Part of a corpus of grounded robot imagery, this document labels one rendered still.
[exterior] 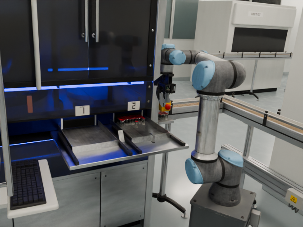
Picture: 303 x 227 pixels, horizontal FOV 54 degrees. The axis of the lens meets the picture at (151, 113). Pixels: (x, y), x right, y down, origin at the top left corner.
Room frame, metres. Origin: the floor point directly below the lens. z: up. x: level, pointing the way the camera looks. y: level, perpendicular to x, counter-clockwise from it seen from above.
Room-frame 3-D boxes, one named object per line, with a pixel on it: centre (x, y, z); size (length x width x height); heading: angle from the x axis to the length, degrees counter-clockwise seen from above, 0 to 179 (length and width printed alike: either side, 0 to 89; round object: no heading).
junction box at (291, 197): (1.72, -0.99, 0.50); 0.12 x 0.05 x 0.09; 30
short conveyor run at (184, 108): (2.29, -0.26, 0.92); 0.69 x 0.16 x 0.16; 120
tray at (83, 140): (1.63, 0.37, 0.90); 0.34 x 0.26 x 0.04; 30
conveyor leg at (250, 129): (2.22, -0.78, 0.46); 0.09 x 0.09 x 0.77; 30
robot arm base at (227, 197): (1.24, -0.37, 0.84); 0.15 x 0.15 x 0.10
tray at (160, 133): (1.79, 0.07, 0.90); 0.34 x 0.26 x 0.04; 30
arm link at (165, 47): (1.67, -0.07, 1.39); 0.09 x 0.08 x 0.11; 21
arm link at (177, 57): (1.59, -0.12, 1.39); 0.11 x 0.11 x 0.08; 21
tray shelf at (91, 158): (1.65, 0.19, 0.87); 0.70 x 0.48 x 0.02; 120
